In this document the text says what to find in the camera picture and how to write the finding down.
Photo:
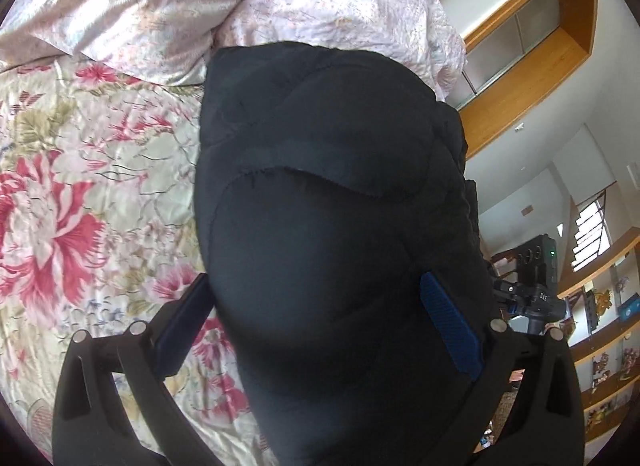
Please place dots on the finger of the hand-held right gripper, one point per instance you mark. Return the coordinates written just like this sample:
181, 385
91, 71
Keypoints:
506, 296

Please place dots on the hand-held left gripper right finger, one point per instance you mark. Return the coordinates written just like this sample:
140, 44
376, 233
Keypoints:
450, 323

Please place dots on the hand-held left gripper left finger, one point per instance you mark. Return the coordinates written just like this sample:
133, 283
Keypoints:
182, 318

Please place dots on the black puffer jacket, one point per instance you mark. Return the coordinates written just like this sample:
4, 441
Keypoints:
330, 226

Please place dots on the window with blinds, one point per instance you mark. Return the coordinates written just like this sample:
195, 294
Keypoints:
592, 231

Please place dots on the wooden bookshelf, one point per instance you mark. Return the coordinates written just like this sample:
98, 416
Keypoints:
605, 336

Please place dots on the floral bedspread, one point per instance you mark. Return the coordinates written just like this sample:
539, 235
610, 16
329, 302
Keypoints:
95, 226

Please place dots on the wooden headboard shelf unit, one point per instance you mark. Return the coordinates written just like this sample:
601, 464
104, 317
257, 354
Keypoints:
525, 45

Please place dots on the pale pink floral pillows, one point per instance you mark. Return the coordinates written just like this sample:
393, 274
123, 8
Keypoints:
225, 0

